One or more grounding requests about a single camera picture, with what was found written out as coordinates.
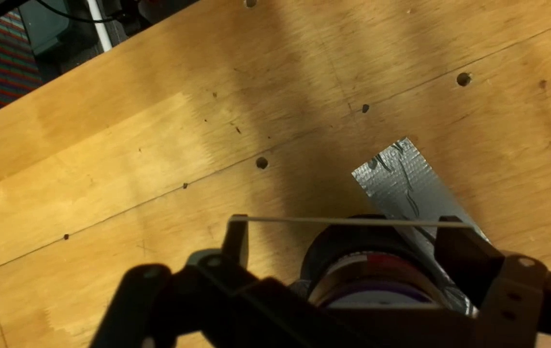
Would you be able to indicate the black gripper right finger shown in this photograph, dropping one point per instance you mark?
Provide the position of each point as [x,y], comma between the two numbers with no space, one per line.
[512,290]

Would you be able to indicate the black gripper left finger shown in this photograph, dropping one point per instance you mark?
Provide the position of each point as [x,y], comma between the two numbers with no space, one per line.
[212,294]

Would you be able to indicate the grey duct tape strip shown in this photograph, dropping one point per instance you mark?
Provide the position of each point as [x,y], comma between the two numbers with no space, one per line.
[403,186]

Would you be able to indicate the white post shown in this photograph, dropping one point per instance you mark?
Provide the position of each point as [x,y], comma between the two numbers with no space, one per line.
[100,26]

